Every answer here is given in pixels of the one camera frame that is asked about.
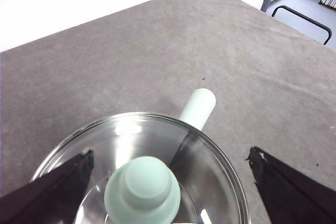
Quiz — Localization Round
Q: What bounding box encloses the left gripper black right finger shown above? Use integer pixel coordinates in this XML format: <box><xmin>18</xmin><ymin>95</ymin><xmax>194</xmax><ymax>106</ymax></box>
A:
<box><xmin>246</xmin><ymin>146</ymin><xmax>336</xmax><ymax>224</ymax></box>

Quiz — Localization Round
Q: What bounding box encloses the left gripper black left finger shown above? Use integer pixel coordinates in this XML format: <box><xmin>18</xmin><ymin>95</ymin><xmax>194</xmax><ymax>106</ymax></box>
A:
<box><xmin>0</xmin><ymin>150</ymin><xmax>95</xmax><ymax>224</ymax></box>

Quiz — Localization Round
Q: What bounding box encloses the glass lid with green knob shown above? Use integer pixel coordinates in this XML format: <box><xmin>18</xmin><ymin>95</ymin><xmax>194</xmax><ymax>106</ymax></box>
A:
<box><xmin>30</xmin><ymin>112</ymin><xmax>249</xmax><ymax>224</ymax></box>

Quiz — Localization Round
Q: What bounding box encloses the green pot with handle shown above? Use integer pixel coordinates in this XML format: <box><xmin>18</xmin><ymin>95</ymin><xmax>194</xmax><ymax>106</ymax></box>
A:
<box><xmin>180</xmin><ymin>88</ymin><xmax>216</xmax><ymax>132</ymax></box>

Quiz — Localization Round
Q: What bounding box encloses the black metal tube frame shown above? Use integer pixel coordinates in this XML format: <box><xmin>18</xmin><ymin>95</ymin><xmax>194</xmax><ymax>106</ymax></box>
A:
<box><xmin>271</xmin><ymin>5</ymin><xmax>332</xmax><ymax>46</ymax></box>

